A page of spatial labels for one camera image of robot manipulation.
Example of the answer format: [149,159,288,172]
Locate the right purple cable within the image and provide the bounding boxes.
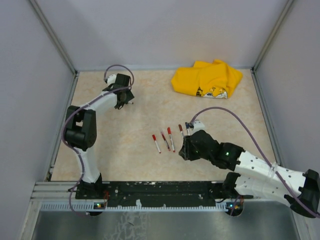
[191,106,320,217]

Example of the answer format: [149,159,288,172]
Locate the white pen red tip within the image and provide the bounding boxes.
[168,134,176,153]

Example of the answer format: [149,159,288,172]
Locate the purple cable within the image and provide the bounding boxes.
[61,64,135,217]
[191,106,320,217]

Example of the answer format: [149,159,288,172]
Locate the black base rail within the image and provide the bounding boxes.
[75,181,238,208]

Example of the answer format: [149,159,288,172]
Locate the white pen red end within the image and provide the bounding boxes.
[154,140,162,154]

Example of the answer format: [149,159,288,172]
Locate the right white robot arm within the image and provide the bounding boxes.
[179,130,320,218]

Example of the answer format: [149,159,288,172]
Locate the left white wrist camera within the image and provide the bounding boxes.
[104,74,117,85]

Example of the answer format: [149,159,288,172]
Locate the white slotted cable duct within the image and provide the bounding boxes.
[40,201,240,212]

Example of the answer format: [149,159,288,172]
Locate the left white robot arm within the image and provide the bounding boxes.
[62,73,134,199]

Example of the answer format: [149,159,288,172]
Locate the dark red pen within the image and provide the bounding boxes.
[160,128,171,152]

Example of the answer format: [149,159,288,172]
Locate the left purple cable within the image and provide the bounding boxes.
[61,64,135,217]

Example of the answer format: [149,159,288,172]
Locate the white pen blue markings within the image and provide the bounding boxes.
[178,124,184,138]

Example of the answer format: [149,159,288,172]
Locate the yellow folded t-shirt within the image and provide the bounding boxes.
[171,59,243,99]

